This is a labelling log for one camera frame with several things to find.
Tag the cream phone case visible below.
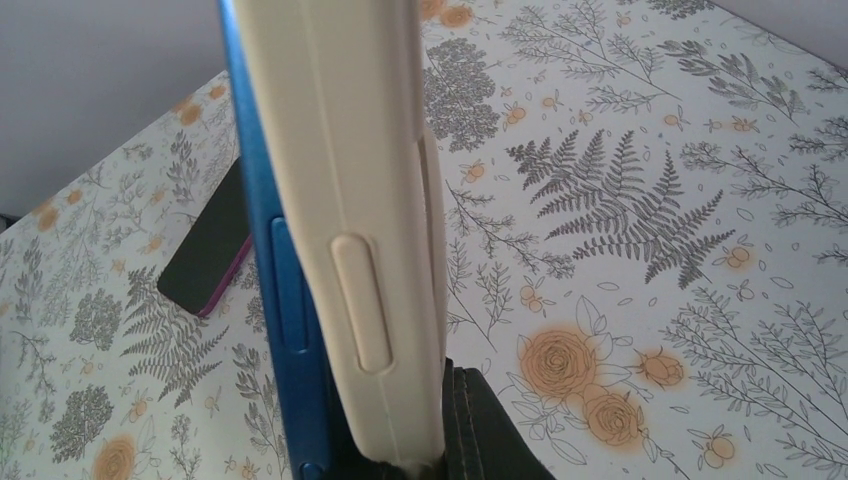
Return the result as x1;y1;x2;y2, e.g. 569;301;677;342
234;1;446;468

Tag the magenta phone black screen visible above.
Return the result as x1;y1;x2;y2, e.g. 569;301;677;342
157;160;252;317

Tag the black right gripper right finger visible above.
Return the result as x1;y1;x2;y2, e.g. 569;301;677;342
442;359;553;480

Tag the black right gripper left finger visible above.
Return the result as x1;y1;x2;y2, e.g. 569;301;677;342
324;410;444;479

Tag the blue phone black screen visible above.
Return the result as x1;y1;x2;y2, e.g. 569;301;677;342
219;0;335;479

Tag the floral table mat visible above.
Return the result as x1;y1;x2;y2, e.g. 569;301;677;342
1;1;847;479

